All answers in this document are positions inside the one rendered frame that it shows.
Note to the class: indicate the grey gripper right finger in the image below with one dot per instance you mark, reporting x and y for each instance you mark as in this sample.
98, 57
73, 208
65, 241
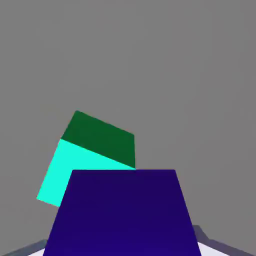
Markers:
216, 246

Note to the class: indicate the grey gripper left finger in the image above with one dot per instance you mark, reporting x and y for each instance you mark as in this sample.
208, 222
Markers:
34, 249

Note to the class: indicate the small dark blue cube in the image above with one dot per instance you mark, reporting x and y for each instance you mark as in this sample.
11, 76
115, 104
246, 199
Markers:
122, 212

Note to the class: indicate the small turquoise cube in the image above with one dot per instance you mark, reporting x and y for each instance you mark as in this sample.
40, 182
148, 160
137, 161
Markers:
88, 148

